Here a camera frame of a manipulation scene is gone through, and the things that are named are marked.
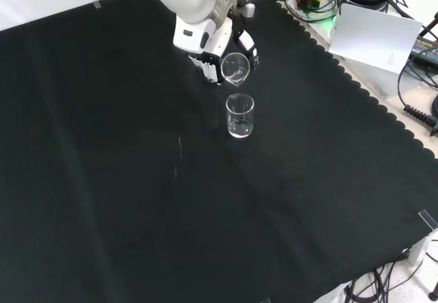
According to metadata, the black power supply yellow label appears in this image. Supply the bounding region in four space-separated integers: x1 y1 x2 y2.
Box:
409 34 438 65

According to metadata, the black floor cable bundle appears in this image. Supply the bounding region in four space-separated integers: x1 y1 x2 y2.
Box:
344 260 438 303

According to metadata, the white bench bracket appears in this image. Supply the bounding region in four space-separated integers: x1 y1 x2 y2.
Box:
409 236 433 267

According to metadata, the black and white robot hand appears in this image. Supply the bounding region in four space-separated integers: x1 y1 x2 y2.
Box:
172 3 261 87

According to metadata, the black tripod leg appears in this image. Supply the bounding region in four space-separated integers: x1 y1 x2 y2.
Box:
419 12 438 39

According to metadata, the pale white board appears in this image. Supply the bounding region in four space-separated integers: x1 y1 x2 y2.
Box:
327 2 424 75

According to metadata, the clear glass beaker with spout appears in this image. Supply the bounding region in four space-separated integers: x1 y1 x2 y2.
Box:
220 52 250 88

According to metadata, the black scalloped bench cloth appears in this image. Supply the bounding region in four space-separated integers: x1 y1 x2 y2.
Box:
0 0 438 303

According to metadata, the black cable with ribbed plug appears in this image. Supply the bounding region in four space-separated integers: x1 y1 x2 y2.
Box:
396 44 438 136

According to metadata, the green cable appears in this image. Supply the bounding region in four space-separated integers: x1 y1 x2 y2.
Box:
266 0 339 22

